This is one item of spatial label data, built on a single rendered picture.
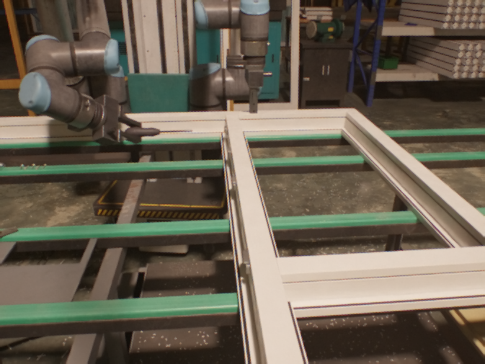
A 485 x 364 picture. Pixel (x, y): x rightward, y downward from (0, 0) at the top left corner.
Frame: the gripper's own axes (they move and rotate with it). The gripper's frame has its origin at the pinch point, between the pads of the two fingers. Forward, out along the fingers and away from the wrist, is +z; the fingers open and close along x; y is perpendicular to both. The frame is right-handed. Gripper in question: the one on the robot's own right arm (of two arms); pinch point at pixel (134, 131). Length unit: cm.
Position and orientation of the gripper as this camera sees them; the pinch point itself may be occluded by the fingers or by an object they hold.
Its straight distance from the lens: 129.7
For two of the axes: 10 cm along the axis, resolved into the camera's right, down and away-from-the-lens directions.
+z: 5.5, 2.0, 8.1
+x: -0.6, -9.6, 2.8
